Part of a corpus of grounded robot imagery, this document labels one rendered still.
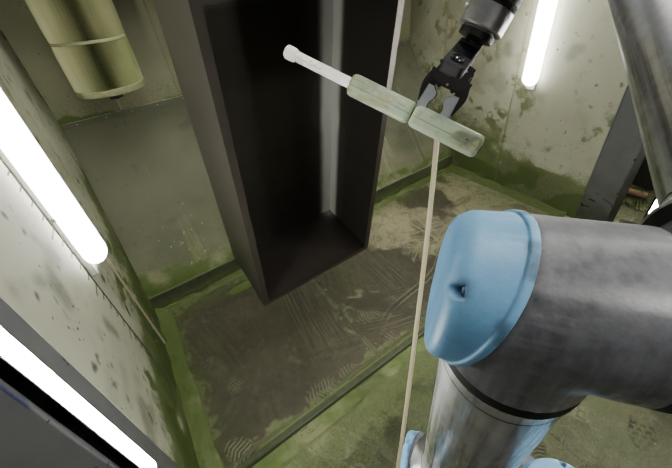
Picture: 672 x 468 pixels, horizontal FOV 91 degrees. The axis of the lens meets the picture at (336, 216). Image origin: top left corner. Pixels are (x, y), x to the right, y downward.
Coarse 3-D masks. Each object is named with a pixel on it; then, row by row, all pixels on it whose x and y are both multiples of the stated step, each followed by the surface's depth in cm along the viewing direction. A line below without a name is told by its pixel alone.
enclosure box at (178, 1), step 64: (192, 0) 65; (256, 0) 104; (320, 0) 116; (384, 0) 100; (192, 64) 82; (256, 64) 116; (384, 64) 111; (256, 128) 132; (320, 128) 152; (384, 128) 124; (256, 192) 152; (320, 192) 180; (256, 256) 125; (320, 256) 170
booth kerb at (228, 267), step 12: (444, 168) 311; (408, 180) 289; (384, 192) 278; (396, 192) 287; (228, 264) 221; (204, 276) 214; (216, 276) 220; (180, 288) 208; (192, 288) 213; (204, 288) 218; (156, 300) 202; (168, 300) 207
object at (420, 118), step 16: (288, 48) 75; (304, 64) 76; (320, 64) 74; (336, 80) 74; (352, 80) 72; (368, 80) 71; (352, 96) 73; (368, 96) 71; (384, 96) 70; (400, 96) 69; (384, 112) 71; (400, 112) 70; (416, 112) 69; (432, 112) 68; (416, 128) 70; (432, 128) 68; (448, 128) 67; (464, 128) 66; (448, 144) 68; (464, 144) 67; (480, 144) 66
